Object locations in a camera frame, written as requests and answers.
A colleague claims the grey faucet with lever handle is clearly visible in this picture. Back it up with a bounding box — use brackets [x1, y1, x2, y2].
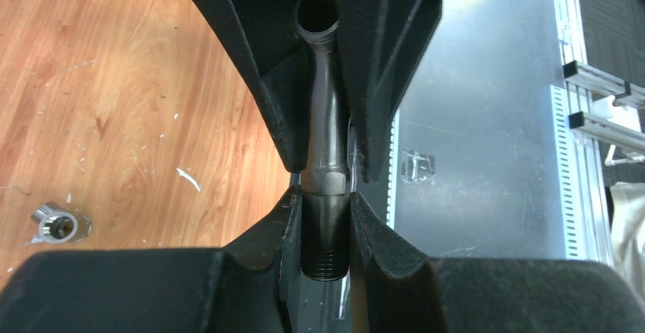
[294, 0, 350, 281]

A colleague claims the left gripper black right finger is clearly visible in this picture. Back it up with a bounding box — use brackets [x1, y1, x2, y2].
[350, 192, 644, 332]

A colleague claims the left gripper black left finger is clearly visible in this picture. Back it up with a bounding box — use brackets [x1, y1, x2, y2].
[1, 186, 302, 332]

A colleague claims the clear tape patch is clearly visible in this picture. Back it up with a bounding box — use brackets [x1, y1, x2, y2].
[401, 150, 436, 185]

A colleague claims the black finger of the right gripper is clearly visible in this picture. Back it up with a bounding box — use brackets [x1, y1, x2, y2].
[336, 0, 443, 182]
[192, 0, 310, 173]

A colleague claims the white slotted cable duct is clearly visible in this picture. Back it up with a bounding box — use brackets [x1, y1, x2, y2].
[550, 85, 587, 260]

